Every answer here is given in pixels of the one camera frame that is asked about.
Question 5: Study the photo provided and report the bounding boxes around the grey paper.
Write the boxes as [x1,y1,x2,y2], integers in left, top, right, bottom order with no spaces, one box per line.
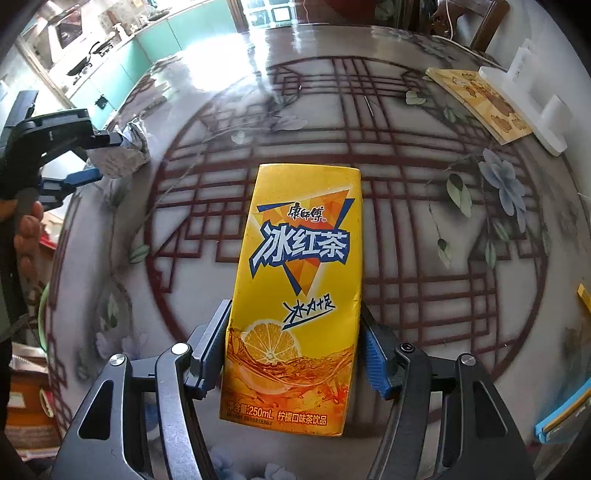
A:
[87,118,151,179]

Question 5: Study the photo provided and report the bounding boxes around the yellow iced tea carton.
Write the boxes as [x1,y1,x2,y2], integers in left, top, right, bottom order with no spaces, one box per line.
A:
[219,164,363,437]

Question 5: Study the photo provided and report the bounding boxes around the teal kitchen cabinets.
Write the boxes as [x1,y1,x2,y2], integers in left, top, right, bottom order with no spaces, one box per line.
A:
[67,0,236,126]

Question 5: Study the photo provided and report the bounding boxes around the red green-rimmed trash bin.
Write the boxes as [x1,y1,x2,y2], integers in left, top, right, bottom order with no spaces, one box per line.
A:
[37,283,50,352]

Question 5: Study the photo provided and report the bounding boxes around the person's left hand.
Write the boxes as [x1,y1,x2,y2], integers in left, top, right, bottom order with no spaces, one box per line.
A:
[13,201,44,282]

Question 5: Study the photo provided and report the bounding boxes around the blue yellow box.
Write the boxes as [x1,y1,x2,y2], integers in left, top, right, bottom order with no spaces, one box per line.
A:
[535,389,590,444]

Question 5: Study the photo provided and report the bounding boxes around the yellow stick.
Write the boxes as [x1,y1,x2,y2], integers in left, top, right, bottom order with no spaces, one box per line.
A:
[577,283,591,313]

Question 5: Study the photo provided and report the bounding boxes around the yellow picture book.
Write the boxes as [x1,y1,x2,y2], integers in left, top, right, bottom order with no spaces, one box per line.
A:
[426,68,533,145]

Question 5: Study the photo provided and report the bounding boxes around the white plastic rack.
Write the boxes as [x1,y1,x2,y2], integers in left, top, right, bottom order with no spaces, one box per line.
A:
[479,39,573,157]

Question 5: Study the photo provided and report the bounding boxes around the wooden chair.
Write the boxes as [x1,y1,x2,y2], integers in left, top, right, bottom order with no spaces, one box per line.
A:
[429,0,510,52]

